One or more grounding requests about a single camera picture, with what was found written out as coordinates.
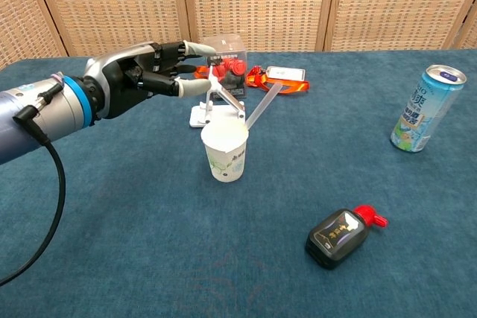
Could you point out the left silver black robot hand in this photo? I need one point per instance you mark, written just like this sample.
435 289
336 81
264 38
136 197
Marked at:
115 79

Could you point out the transparent plastic straw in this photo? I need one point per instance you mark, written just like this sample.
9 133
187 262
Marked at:
261 106

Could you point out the white paper cup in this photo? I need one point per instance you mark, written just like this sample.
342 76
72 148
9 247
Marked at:
225 161

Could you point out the woven bamboo folding screen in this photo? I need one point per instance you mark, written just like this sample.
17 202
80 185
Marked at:
112 5

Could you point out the white folding phone stand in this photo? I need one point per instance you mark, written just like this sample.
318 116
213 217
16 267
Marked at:
199 116

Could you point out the clear box with red toy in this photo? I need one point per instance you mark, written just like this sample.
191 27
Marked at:
232 53

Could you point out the blue felt table cloth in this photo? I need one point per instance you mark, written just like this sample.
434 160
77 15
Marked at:
149 221

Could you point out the white ID badge card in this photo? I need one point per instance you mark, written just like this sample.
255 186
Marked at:
285 73

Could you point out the black ink bottle red cap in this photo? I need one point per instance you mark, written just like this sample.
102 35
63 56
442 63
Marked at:
335 238

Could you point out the light blue drink can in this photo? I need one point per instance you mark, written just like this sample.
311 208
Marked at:
421 117

